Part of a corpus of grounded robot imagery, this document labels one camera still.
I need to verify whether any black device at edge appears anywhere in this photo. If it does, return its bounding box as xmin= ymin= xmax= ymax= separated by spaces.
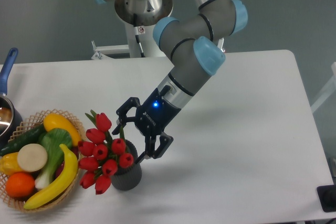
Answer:
xmin=317 ymin=185 xmax=335 ymax=212

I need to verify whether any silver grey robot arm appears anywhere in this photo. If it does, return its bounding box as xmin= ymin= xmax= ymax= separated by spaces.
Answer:
xmin=96 ymin=0 xmax=248 ymax=163

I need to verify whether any dark grey ribbed vase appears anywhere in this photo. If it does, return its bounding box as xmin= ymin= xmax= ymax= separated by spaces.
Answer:
xmin=111 ymin=140 xmax=142 ymax=191

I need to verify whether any yellow squash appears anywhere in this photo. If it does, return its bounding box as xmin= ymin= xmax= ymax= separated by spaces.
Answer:
xmin=43 ymin=113 xmax=81 ymax=147

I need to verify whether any white frame at right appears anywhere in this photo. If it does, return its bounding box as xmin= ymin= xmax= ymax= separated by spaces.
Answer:
xmin=311 ymin=62 xmax=335 ymax=113

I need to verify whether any green bok choy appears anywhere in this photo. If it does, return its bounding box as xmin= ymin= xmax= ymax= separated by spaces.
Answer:
xmin=35 ymin=128 xmax=72 ymax=190

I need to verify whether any red tulip bouquet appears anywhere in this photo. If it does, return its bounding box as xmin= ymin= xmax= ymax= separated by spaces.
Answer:
xmin=78 ymin=110 xmax=135 ymax=195

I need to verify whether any green cucumber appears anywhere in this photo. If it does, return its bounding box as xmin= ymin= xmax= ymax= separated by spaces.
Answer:
xmin=1 ymin=124 xmax=46 ymax=156

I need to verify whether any orange fruit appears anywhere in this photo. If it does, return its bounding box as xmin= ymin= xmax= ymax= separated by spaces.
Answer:
xmin=5 ymin=172 xmax=35 ymax=198

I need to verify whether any yellow bell pepper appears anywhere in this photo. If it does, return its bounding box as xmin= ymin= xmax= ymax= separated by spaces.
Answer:
xmin=1 ymin=152 xmax=24 ymax=176

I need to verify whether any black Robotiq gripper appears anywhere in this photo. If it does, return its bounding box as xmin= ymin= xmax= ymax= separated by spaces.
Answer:
xmin=112 ymin=88 xmax=181 ymax=164

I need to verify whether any blue handled saucepan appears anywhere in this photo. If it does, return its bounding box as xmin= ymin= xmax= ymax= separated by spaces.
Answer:
xmin=1 ymin=48 xmax=22 ymax=148

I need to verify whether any white table clamp bracket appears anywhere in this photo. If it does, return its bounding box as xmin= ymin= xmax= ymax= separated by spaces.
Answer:
xmin=91 ymin=40 xmax=130 ymax=60

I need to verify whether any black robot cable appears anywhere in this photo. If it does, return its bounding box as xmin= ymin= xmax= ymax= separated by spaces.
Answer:
xmin=132 ymin=13 xmax=146 ymax=58

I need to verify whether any yellow banana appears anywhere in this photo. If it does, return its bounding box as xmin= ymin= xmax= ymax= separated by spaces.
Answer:
xmin=23 ymin=144 xmax=78 ymax=210

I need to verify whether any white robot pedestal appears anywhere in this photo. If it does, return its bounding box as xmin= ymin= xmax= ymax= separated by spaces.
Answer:
xmin=115 ymin=3 xmax=174 ymax=58

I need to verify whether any beige round disc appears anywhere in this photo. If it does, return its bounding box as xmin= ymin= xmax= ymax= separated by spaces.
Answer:
xmin=17 ymin=144 xmax=48 ymax=172

